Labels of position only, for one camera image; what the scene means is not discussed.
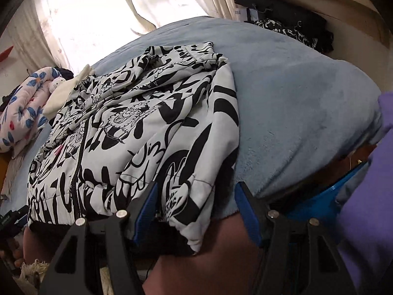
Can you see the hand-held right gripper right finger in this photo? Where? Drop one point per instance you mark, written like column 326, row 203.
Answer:
column 248, row 215

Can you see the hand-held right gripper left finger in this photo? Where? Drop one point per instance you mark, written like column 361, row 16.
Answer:
column 144, row 215

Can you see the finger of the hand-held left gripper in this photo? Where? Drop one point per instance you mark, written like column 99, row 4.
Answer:
column 22, row 211

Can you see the black white printed hoodie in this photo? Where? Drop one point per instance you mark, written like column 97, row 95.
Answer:
column 132, row 123

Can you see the person's left forearm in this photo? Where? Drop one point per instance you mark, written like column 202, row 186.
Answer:
column 33, row 272

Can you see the person's left hand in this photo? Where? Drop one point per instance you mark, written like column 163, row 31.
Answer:
column 17, row 261

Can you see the beige pillow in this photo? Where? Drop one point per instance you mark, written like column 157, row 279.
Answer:
column 13, row 175

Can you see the brown bed base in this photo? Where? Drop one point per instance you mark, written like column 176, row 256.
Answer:
column 215, row 267

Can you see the blue plastic tub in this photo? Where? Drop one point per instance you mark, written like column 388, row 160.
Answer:
column 316, row 206

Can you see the floral quilt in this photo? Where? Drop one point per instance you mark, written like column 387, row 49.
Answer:
column 21, row 110

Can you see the light blue bed blanket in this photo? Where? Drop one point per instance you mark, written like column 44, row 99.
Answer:
column 291, row 104

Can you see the purple garment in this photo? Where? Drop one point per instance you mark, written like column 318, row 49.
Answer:
column 368, row 221

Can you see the cream folded garment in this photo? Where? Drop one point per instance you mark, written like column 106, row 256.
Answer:
column 66, row 95

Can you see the white plush toy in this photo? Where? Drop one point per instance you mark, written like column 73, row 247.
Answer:
column 57, row 84

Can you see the black white patterned garment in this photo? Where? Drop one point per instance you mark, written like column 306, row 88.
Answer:
column 285, row 32

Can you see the white cardboard box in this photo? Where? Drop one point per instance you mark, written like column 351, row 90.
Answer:
column 242, row 12

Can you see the red wall shelf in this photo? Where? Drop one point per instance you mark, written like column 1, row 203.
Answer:
column 6, row 54

